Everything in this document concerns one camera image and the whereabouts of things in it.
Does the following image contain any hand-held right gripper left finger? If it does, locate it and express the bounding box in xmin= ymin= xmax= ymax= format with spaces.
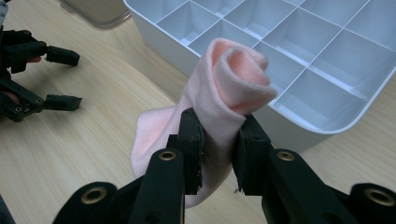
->
xmin=127 ymin=107 xmax=205 ymax=224

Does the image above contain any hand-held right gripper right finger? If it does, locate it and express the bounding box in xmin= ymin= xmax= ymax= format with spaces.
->
xmin=232 ymin=114 xmax=360 ymax=224

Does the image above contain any pink sock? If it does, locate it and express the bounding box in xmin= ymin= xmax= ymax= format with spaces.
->
xmin=130 ymin=36 xmax=278 ymax=209

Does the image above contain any white divided storage box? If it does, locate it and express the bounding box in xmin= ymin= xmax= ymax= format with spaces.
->
xmin=122 ymin=0 xmax=396 ymax=154

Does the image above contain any brown translucent tray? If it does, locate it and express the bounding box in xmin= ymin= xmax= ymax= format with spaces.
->
xmin=57 ymin=0 xmax=132 ymax=30

